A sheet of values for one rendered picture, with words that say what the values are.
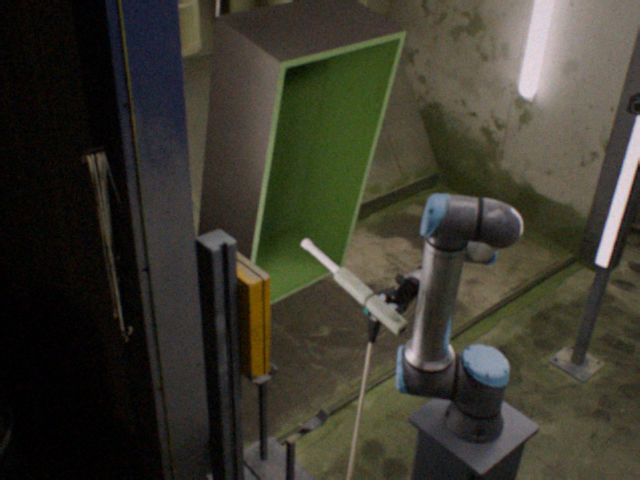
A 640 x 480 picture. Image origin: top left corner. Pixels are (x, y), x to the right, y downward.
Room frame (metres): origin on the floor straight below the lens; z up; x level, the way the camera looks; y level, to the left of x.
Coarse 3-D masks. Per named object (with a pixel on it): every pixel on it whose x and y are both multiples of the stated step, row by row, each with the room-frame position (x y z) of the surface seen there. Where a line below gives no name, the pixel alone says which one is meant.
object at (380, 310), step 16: (304, 240) 2.12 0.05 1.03; (320, 256) 2.06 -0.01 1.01; (336, 272) 1.99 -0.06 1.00; (352, 288) 1.93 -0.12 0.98; (368, 288) 1.93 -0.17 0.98; (368, 304) 1.87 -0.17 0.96; (384, 304) 1.87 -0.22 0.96; (384, 320) 1.82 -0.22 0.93; (400, 320) 1.81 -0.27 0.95; (368, 336) 1.91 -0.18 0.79; (400, 336) 1.79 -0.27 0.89
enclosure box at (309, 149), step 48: (336, 0) 2.78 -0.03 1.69; (240, 48) 2.36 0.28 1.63; (288, 48) 2.32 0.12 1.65; (336, 48) 2.38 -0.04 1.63; (384, 48) 2.70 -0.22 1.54; (240, 96) 2.37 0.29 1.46; (288, 96) 2.80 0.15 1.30; (336, 96) 2.88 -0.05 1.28; (384, 96) 2.69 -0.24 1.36; (240, 144) 2.37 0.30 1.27; (288, 144) 2.87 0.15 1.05; (336, 144) 2.87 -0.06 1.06; (240, 192) 2.38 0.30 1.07; (288, 192) 2.95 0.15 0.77; (336, 192) 2.85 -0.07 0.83; (240, 240) 2.38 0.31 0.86; (288, 240) 2.93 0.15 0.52; (336, 240) 2.84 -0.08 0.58; (288, 288) 2.61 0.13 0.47
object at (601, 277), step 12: (636, 180) 2.69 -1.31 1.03; (612, 264) 2.70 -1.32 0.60; (600, 276) 2.69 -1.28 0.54; (600, 288) 2.68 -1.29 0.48; (588, 300) 2.71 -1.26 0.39; (600, 300) 2.69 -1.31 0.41; (588, 312) 2.69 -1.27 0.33; (588, 324) 2.68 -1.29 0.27; (588, 336) 2.68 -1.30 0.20; (576, 348) 2.70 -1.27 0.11; (576, 360) 2.69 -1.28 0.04
